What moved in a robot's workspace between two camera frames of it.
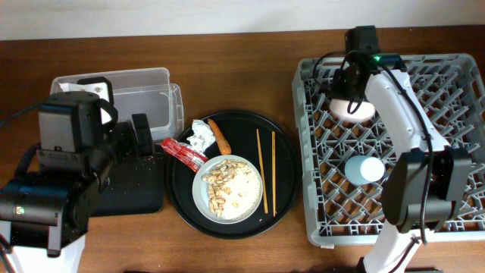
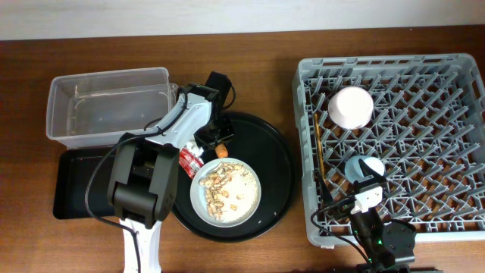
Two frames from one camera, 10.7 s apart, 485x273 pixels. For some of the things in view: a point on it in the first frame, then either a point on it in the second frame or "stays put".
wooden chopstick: (262, 171) -> (317, 127)
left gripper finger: (145, 139) -> (226, 130)
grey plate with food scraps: (227, 189) stays put
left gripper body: (120, 145) -> (214, 127)
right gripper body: (344, 84) -> (345, 209)
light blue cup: (361, 170) stays put
